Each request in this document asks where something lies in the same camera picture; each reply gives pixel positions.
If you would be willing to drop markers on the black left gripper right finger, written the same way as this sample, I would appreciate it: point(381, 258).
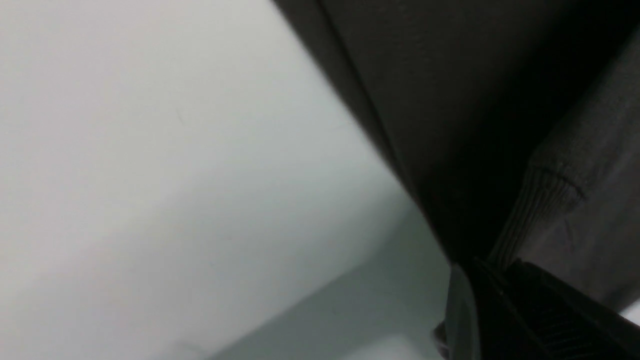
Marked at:
point(526, 313)

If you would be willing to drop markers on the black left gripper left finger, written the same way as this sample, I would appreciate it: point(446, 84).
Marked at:
point(457, 337)

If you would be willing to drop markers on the gray long-sleeve top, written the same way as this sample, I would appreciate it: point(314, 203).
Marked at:
point(513, 124)

